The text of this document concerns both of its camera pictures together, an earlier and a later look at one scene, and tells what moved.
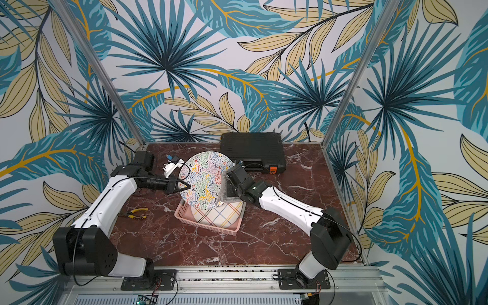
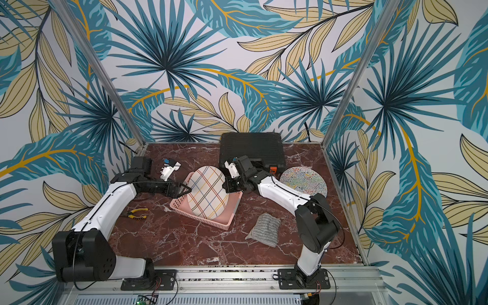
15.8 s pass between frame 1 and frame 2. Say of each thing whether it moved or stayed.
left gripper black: stayed
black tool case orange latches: stayed
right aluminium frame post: stayed
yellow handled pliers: stayed
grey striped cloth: moved
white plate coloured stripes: moved
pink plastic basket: moved
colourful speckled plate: moved
